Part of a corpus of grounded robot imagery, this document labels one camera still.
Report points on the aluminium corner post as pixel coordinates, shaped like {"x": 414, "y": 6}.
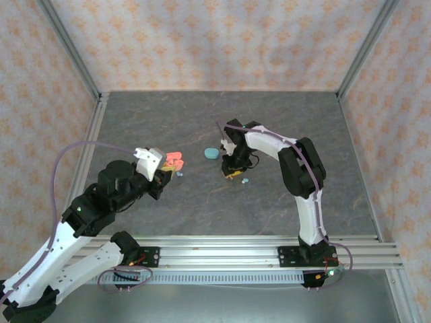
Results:
{"x": 73, "y": 50}
{"x": 365, "y": 50}

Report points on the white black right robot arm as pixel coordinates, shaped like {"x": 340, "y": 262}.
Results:
{"x": 266, "y": 144}

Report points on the aluminium frame leg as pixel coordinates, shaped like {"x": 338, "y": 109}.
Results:
{"x": 402, "y": 296}

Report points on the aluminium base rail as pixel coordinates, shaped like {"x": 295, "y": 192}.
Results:
{"x": 219, "y": 255}

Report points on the aluminium floor edge rail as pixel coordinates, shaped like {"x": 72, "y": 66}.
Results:
{"x": 362, "y": 168}
{"x": 97, "y": 116}

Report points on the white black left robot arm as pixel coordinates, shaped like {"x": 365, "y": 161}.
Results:
{"x": 43, "y": 259}

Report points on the grey metal shelf plate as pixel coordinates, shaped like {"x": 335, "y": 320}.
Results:
{"x": 219, "y": 303}

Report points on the blue earbud charging case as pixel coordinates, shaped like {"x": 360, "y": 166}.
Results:
{"x": 211, "y": 153}

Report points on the pink earbud charging case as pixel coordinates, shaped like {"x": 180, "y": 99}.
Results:
{"x": 175, "y": 165}

